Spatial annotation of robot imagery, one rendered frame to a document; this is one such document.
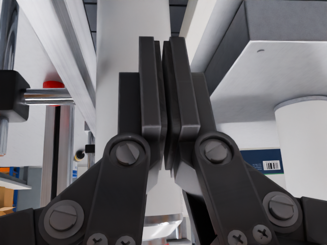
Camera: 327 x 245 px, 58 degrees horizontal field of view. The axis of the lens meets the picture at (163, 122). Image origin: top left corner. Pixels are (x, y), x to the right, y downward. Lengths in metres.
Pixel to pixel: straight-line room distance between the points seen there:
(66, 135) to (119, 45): 0.40
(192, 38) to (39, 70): 0.31
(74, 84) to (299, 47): 0.24
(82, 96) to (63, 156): 0.38
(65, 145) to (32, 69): 0.16
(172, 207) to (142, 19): 0.11
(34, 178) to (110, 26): 8.17
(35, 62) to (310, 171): 0.43
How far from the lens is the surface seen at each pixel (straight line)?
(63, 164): 0.56
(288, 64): 0.38
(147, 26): 0.19
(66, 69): 0.16
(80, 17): 0.27
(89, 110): 0.22
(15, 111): 0.21
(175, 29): 0.28
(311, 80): 0.45
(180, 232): 0.91
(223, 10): 0.35
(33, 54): 0.44
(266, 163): 0.71
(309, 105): 0.51
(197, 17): 0.20
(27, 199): 8.33
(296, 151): 0.50
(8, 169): 7.63
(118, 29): 0.19
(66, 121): 0.58
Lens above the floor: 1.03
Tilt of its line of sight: 15 degrees down
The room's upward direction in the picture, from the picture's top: 177 degrees clockwise
